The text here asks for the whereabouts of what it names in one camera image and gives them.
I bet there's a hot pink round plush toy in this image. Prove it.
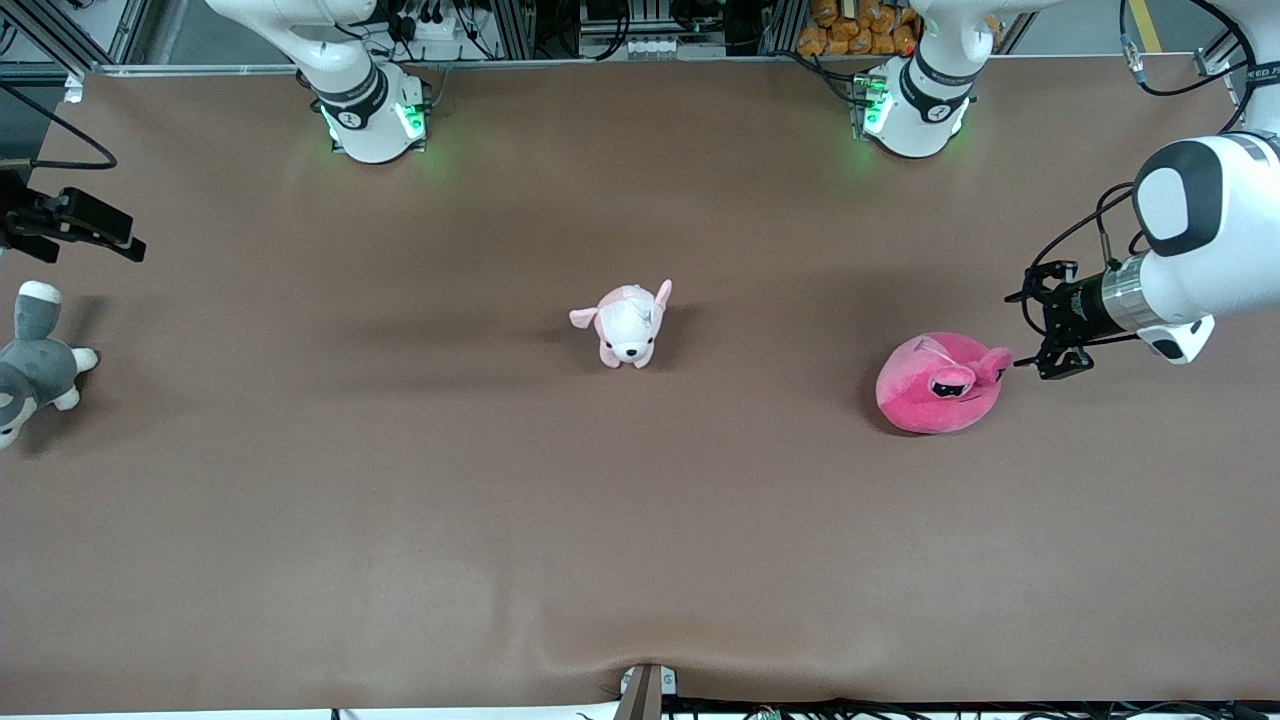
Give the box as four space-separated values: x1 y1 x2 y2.
876 332 1015 435

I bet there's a grey white plush husky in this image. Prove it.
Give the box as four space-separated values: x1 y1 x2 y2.
0 281 100 450

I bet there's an orange items heap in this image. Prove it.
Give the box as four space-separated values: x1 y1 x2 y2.
797 0 921 57

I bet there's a white power strip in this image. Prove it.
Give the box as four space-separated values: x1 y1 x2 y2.
405 8 483 43

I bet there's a light pink plush dog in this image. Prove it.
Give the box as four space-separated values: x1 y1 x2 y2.
569 279 674 370

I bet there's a brown table cover mat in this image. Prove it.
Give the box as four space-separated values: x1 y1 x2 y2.
0 55 1280 713

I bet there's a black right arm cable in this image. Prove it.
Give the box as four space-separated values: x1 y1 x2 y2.
0 82 119 171

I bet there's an aluminium frame profile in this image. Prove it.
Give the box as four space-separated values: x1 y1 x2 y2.
0 0 186 67
1195 28 1253 77

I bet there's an aluminium table edge rail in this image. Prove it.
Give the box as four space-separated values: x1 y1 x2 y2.
85 55 871 79

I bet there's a metal table edge bracket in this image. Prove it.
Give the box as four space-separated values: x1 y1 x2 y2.
620 663 679 720

